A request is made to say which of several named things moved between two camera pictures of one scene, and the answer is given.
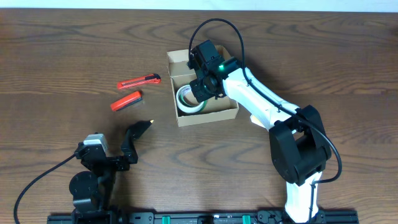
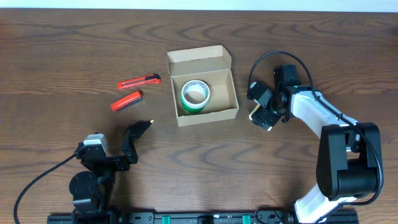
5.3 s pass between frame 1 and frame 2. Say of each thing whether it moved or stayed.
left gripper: stayed
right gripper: moved
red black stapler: stayed
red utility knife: stayed
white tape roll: moved
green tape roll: stayed
